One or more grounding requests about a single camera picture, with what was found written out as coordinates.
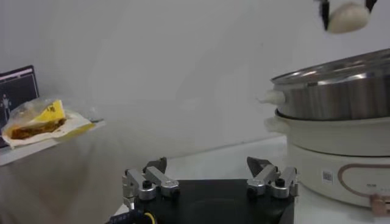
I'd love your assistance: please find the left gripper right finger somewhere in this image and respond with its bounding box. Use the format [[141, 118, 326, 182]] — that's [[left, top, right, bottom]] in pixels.
[[246, 156, 301, 200]]

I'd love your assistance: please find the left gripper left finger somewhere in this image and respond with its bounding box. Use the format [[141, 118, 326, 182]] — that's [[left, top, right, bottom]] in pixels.
[[121, 156, 181, 211]]

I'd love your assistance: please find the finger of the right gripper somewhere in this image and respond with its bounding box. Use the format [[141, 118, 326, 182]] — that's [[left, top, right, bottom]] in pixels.
[[318, 0, 332, 31], [364, 0, 378, 13]]

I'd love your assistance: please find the white steamed baozi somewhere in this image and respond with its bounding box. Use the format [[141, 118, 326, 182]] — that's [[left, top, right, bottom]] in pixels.
[[327, 2, 370, 34]]

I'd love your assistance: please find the stainless steel steamer basket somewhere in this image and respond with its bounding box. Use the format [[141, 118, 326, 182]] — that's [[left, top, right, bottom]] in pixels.
[[257, 47, 390, 121]]

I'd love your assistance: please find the white electric cooker pot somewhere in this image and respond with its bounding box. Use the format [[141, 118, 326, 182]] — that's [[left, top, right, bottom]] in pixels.
[[264, 114, 390, 217]]

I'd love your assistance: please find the plastic bag with yellow wrapper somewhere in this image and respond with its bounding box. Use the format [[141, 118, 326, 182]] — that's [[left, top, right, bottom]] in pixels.
[[1, 97, 97, 150]]

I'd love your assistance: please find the black monitor screen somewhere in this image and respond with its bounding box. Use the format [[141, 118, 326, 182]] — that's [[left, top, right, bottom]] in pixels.
[[0, 65, 40, 149]]

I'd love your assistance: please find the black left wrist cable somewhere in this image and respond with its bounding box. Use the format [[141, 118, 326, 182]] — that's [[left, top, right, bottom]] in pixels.
[[105, 208, 156, 224]]

